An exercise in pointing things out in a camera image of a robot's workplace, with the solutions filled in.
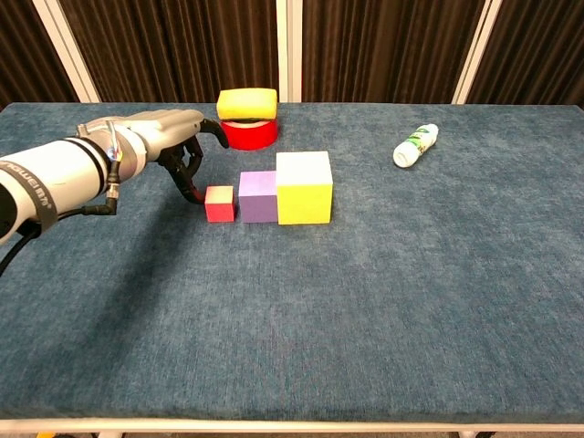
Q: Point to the purple cube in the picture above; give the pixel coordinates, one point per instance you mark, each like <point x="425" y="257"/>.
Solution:
<point x="257" y="201"/>

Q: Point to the large yellow cube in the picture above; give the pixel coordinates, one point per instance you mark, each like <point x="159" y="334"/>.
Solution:
<point x="303" y="201"/>

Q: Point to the dark brown curtain panel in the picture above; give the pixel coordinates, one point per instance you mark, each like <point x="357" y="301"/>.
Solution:
<point x="534" y="50"/>
<point x="182" y="45"/>
<point x="27" y="50"/>
<point x="388" y="45"/>

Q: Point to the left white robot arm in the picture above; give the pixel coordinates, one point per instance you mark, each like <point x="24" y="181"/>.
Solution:
<point x="59" y="178"/>

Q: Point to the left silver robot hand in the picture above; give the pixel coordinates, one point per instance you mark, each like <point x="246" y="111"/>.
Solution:
<point x="169" y="128"/>

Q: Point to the small red cube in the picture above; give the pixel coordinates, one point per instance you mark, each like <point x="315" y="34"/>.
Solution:
<point x="220" y="207"/>

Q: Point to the white frame post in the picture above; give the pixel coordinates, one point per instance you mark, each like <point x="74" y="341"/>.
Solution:
<point x="289" y="50"/>
<point x="66" y="50"/>
<point x="472" y="50"/>

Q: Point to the white bottle green label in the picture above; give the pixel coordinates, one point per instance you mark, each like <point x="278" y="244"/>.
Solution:
<point x="415" y="146"/>

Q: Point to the yellow sponge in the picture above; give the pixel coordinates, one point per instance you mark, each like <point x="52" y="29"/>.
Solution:
<point x="246" y="102"/>

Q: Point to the blue table mat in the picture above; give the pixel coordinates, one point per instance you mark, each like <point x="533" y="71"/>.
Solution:
<point x="319" y="296"/>

